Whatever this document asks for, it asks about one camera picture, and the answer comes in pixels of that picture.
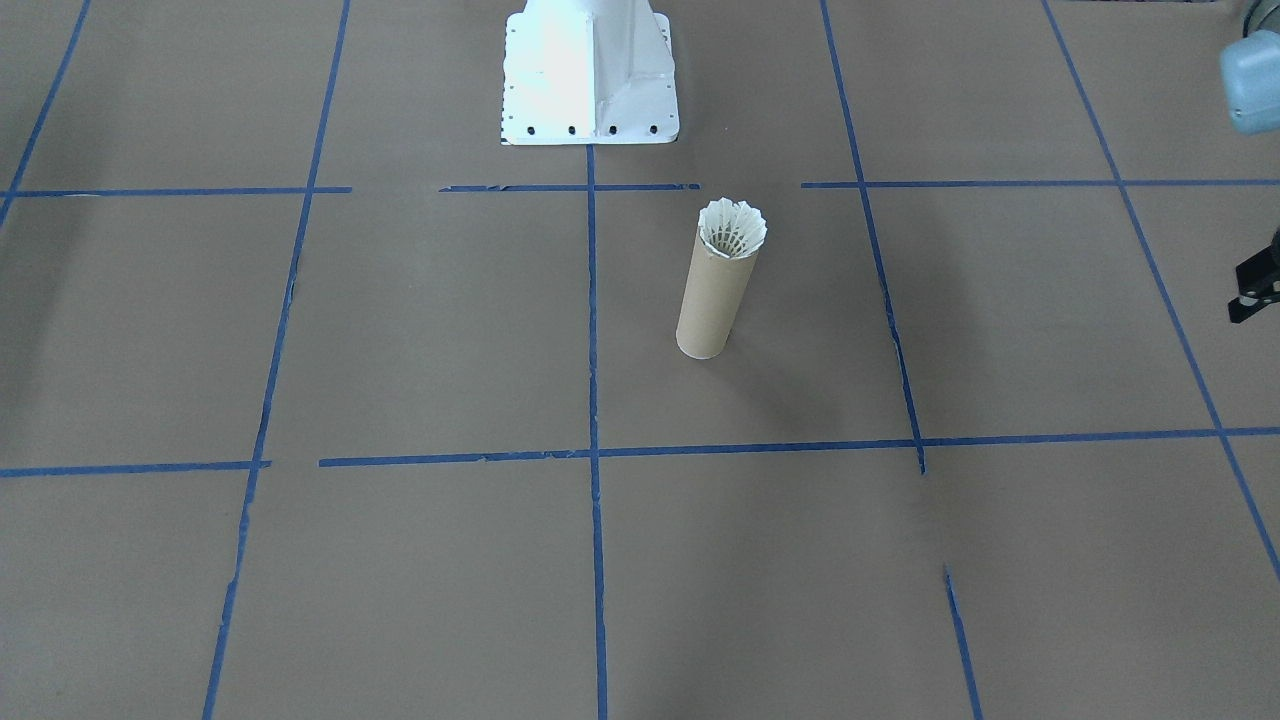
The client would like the white metal pedestal base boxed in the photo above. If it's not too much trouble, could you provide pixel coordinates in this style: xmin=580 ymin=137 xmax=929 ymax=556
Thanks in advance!
xmin=499 ymin=0 xmax=681 ymax=147

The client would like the brown cardboard tube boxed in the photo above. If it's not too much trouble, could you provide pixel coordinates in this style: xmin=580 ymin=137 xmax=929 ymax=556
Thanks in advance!
xmin=676 ymin=226 xmax=761 ymax=360

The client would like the white feather shuttlecock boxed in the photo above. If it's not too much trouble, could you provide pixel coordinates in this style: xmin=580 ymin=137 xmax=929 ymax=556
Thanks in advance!
xmin=696 ymin=198 xmax=770 ymax=260

